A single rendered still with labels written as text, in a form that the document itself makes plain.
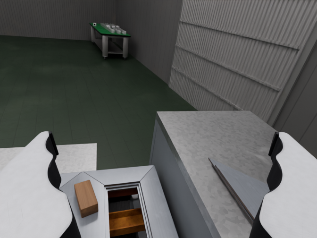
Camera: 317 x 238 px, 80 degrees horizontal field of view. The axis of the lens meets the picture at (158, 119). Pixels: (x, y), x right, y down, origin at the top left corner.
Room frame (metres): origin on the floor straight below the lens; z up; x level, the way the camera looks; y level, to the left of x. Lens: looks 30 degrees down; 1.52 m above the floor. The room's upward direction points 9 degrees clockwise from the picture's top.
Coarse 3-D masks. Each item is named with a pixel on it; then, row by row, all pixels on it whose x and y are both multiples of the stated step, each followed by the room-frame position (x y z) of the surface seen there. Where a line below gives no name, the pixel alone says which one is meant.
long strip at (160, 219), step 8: (152, 168) 0.69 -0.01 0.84; (144, 176) 0.63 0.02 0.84; (152, 176) 0.63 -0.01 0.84; (144, 184) 0.58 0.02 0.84; (152, 184) 0.59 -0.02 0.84; (160, 184) 0.60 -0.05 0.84; (144, 192) 0.54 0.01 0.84; (152, 192) 0.55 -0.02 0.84; (160, 192) 0.55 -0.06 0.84; (144, 200) 0.50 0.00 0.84; (152, 200) 0.51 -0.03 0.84; (160, 200) 0.51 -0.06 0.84; (152, 208) 0.47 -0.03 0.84; (160, 208) 0.48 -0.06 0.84; (168, 208) 0.48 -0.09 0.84; (152, 216) 0.44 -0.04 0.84; (160, 216) 0.44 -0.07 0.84; (168, 216) 0.45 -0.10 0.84; (152, 224) 0.41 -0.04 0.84; (160, 224) 0.41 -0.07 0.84; (168, 224) 0.42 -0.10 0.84; (152, 232) 0.38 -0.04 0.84; (160, 232) 0.38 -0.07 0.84; (168, 232) 0.39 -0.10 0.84; (176, 232) 0.39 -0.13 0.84
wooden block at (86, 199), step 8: (80, 184) 0.49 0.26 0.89; (88, 184) 0.50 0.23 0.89; (80, 192) 0.46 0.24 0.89; (88, 192) 0.46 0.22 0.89; (80, 200) 0.42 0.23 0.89; (88, 200) 0.43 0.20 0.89; (96, 200) 0.43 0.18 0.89; (80, 208) 0.40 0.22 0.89; (88, 208) 0.40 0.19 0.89; (96, 208) 0.42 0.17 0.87
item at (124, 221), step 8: (136, 208) 0.54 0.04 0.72; (112, 216) 0.50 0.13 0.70; (120, 216) 0.51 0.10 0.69; (128, 216) 0.53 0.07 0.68; (136, 216) 0.53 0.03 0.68; (112, 224) 0.48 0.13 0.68; (120, 224) 0.48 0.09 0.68; (128, 224) 0.49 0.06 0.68; (136, 224) 0.50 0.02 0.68; (112, 232) 0.43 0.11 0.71; (120, 232) 0.44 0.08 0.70; (128, 232) 0.45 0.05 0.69
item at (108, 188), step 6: (108, 186) 0.55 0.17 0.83; (114, 186) 0.56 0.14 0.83; (120, 186) 0.56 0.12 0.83; (126, 186) 0.57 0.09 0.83; (132, 186) 0.58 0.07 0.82; (138, 186) 0.58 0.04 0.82; (138, 192) 0.55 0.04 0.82; (144, 204) 0.49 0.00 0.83; (144, 210) 0.47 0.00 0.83; (108, 216) 0.42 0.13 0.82; (144, 216) 0.45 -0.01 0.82; (108, 222) 0.40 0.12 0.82; (144, 222) 0.42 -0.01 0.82; (108, 228) 0.38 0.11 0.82; (108, 234) 0.36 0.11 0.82; (150, 234) 0.38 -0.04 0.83
